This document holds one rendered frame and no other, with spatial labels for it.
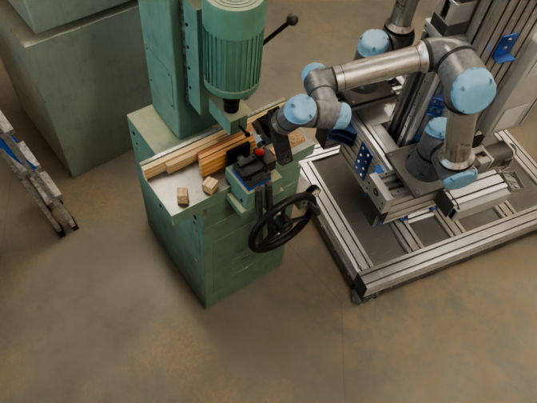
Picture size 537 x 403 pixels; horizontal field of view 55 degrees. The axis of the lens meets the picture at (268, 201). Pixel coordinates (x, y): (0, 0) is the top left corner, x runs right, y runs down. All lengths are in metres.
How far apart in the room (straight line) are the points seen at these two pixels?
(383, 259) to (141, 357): 1.19
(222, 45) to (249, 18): 0.12
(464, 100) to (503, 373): 1.56
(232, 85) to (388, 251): 1.30
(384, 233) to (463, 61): 1.26
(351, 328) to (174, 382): 0.85
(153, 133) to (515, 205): 1.88
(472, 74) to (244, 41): 0.61
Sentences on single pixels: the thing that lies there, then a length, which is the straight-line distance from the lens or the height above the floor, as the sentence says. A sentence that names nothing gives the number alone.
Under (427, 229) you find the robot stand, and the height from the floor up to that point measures 0.21.
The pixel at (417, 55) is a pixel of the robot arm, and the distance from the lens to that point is 1.58.
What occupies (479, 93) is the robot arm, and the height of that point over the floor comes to 1.40.
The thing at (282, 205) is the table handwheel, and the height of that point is 0.95.
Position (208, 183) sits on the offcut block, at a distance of 1.74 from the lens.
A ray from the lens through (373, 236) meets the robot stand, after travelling 2.58.
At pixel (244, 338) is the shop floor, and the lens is 2.48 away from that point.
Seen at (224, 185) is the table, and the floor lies 0.90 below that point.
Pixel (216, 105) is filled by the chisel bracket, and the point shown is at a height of 1.07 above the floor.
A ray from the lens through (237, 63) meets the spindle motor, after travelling 1.53.
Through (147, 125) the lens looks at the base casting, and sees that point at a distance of 2.10.
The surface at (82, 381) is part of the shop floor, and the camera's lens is 2.49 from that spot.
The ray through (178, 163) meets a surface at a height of 0.93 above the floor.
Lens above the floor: 2.33
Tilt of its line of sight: 55 degrees down
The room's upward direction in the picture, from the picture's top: 8 degrees clockwise
